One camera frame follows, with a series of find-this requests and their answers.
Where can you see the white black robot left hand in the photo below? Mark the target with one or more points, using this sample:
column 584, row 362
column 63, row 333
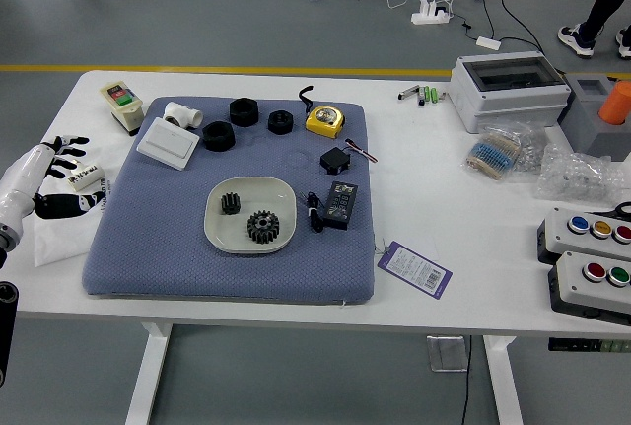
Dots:
column 22, row 173

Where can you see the small black gear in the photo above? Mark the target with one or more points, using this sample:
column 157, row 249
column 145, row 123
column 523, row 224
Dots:
column 230, row 204

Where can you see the big black gear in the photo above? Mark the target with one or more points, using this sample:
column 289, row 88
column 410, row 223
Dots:
column 263, row 228

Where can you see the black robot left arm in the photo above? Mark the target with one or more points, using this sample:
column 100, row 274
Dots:
column 5, row 306

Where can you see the small white printed box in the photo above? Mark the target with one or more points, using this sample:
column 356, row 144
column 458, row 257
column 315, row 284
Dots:
column 89, row 178

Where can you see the big black hex nut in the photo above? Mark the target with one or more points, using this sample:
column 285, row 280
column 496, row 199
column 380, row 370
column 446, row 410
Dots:
column 217, row 136
column 244, row 112

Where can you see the small black hex nut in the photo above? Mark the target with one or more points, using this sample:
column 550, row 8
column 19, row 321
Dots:
column 281, row 122

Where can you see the blue yellow red button box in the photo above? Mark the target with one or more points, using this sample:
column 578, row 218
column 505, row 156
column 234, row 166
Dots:
column 557, row 242

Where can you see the red green button box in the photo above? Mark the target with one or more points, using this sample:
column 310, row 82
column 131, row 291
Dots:
column 577, row 292

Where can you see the white plastic bag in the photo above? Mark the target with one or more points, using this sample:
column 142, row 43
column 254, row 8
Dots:
column 59, row 240

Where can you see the white pipe tee fitting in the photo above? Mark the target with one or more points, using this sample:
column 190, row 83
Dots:
column 180, row 114

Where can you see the white table leg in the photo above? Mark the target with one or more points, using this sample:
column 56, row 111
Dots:
column 148, row 375
column 505, row 385

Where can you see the cream square plate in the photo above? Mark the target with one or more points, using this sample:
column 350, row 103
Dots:
column 276, row 195

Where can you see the blue-grey quilted mat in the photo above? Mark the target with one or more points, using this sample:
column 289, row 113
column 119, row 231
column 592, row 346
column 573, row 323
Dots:
column 256, row 277

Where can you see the yellow tape measure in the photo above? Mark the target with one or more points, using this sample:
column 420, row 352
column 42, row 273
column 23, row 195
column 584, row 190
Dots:
column 323, row 121

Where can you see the black digital display module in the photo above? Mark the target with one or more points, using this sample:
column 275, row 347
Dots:
column 339, row 204

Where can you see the purple paper tag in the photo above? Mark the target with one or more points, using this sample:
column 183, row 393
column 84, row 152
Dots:
column 414, row 269

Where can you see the green battery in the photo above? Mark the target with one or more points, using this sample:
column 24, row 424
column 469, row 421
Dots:
column 435, row 95
column 428, row 94

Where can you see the small silver metal piece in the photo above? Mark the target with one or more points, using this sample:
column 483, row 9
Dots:
column 442, row 96

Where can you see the white power strip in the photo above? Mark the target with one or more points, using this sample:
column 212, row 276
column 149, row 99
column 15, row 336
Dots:
column 429, row 17

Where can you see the silver floor socket plate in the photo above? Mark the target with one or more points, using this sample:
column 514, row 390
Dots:
column 446, row 353

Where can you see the bag of blue resistors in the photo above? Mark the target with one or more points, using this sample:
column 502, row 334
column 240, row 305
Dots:
column 493, row 154

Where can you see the white power adapter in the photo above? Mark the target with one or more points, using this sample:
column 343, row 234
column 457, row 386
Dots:
column 488, row 43

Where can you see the bag of metal screws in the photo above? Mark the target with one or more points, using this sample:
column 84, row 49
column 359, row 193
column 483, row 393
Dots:
column 532, row 149

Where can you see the clear bubble wrap bag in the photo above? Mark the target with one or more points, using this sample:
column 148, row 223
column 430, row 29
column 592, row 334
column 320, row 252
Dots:
column 577, row 176

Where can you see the grey holder block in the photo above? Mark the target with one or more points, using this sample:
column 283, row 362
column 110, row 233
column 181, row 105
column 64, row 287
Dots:
column 586, row 124

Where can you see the black table height controller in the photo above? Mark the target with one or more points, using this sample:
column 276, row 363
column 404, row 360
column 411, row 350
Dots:
column 586, row 345

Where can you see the orange cylinder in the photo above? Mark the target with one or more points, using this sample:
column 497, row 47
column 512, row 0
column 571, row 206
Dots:
column 616, row 104

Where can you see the person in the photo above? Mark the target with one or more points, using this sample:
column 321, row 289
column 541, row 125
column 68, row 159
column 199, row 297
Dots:
column 604, row 1

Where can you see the beige red-green push switch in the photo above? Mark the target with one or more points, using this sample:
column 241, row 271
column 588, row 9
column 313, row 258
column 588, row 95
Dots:
column 120, row 104

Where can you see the white wall switch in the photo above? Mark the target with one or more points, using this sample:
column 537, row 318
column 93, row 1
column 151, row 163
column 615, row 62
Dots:
column 167, row 143

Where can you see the grey electrical enclosure box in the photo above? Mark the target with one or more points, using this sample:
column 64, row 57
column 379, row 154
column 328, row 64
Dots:
column 508, row 99

